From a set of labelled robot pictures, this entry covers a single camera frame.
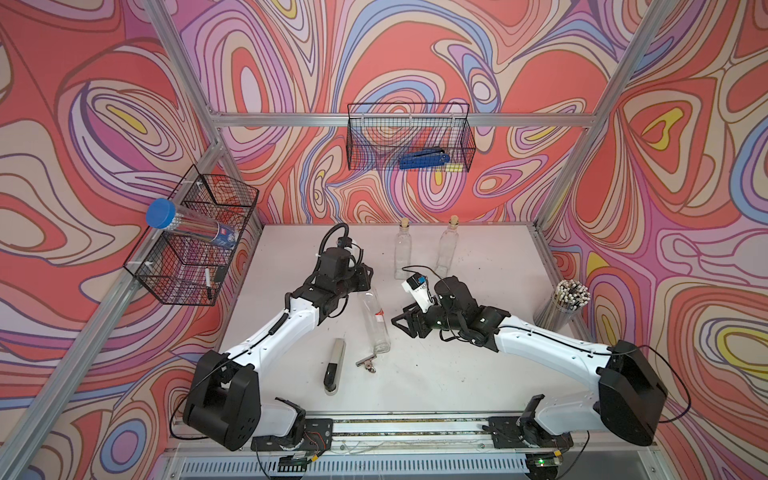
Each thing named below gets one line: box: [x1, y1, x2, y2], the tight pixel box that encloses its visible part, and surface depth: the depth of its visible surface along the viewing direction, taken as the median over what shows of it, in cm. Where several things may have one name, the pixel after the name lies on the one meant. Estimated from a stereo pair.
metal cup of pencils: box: [533, 279, 591, 332], surface depth 82 cm
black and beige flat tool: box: [324, 338, 346, 395], surface depth 82 cm
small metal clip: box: [355, 354, 377, 373], surface depth 86 cm
